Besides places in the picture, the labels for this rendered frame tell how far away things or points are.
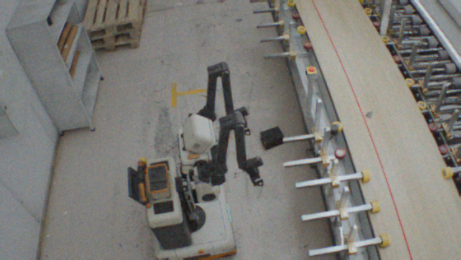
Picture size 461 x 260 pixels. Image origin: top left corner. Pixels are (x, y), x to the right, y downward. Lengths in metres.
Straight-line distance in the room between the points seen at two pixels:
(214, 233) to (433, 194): 1.73
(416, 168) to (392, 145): 0.27
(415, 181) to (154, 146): 2.63
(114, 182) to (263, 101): 1.81
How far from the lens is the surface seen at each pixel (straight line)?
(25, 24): 3.91
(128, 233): 3.84
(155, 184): 2.91
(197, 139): 2.47
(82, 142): 4.67
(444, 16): 1.76
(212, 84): 2.57
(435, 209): 2.90
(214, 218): 3.41
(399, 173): 2.98
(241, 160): 2.46
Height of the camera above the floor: 3.26
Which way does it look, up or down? 49 degrees down
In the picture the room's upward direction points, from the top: 8 degrees counter-clockwise
